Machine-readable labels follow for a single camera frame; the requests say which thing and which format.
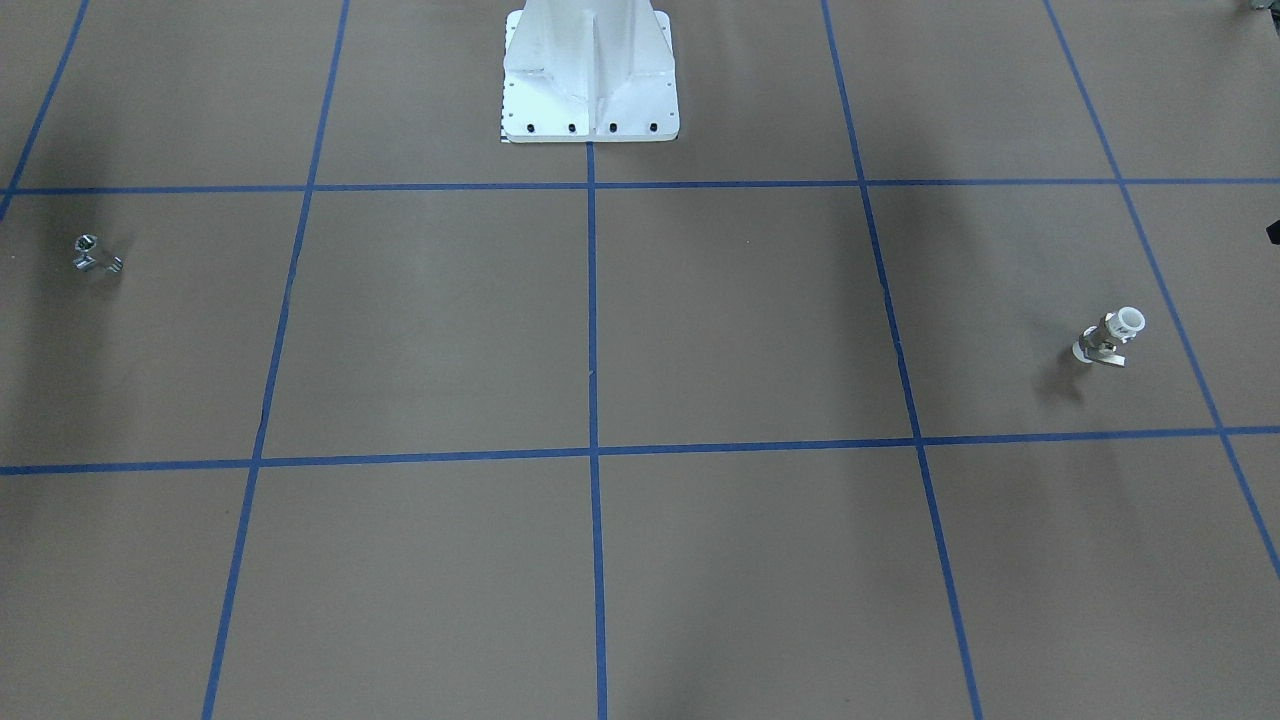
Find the PPR valve with white ends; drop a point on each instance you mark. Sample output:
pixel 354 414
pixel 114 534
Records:
pixel 1100 343

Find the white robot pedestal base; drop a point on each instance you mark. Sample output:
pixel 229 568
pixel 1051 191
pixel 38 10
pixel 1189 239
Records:
pixel 589 72

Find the chrome tee pipe fitting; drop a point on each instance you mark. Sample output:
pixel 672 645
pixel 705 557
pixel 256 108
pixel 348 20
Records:
pixel 90 255

